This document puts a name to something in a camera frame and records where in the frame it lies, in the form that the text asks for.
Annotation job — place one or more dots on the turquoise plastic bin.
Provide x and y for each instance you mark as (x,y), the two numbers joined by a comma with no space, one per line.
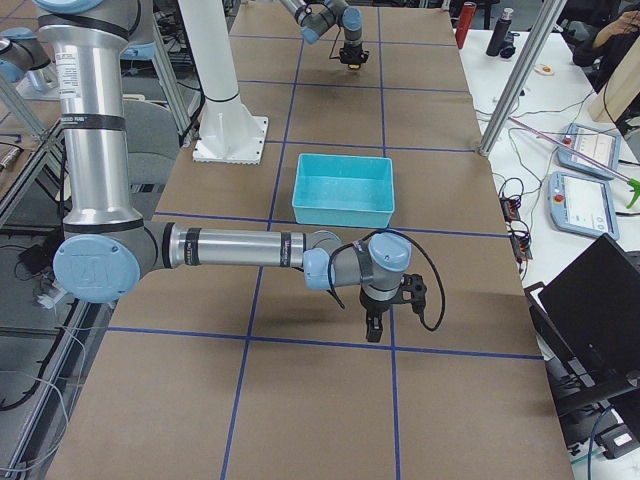
(343,190)

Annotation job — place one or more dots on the black bottle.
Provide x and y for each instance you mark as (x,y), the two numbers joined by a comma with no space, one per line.
(501,42)

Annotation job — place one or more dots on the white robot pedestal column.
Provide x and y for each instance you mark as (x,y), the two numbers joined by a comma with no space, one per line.
(228,132)

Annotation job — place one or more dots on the black laptop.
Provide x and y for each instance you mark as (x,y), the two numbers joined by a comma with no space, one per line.
(594,305)

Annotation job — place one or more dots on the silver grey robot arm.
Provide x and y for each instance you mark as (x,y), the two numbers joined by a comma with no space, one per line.
(109,247)

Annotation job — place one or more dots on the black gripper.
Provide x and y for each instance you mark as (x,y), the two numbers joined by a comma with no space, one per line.
(374,306)

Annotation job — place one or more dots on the red bottle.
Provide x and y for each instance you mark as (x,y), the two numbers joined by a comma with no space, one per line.
(465,18)

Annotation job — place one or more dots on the aluminium frame post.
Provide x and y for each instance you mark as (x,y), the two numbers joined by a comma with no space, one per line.
(523,66)

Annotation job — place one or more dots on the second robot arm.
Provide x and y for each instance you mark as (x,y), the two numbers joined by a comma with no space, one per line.
(315,18)

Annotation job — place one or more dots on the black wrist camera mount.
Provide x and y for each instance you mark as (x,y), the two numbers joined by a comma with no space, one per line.
(413,291)

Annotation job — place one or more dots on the near teach pendant tablet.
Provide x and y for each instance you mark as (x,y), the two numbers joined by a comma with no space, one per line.
(582,205)

